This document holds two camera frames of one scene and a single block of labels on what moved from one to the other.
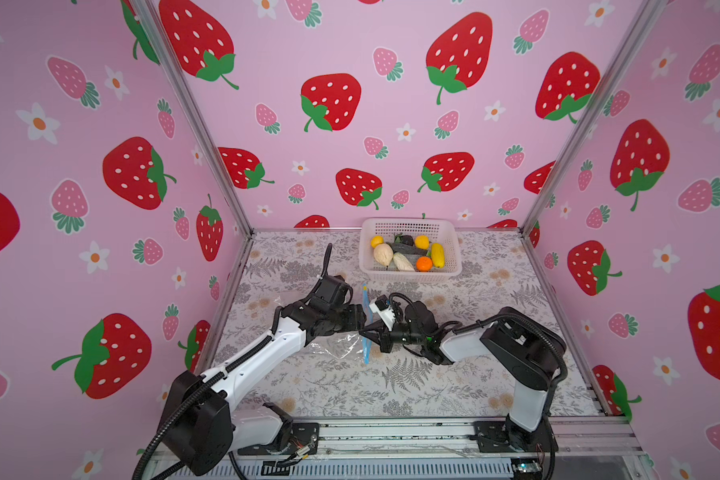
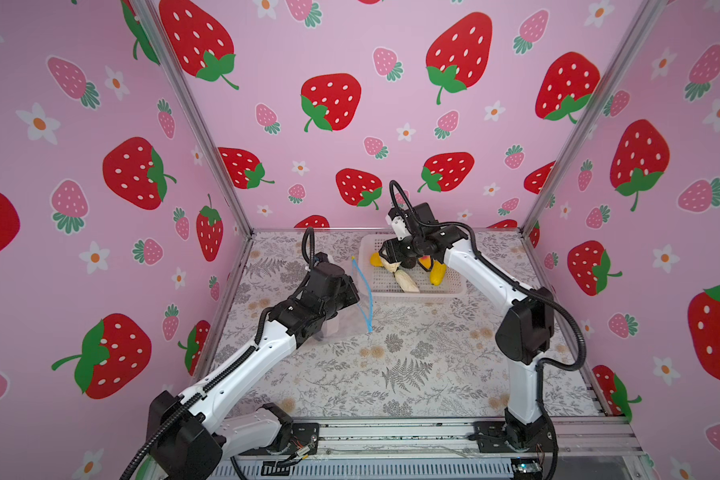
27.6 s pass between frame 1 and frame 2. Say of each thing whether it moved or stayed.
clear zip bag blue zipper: moved
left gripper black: moved
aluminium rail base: stayed
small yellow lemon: moved
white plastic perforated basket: moved
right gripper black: moved
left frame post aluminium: stayed
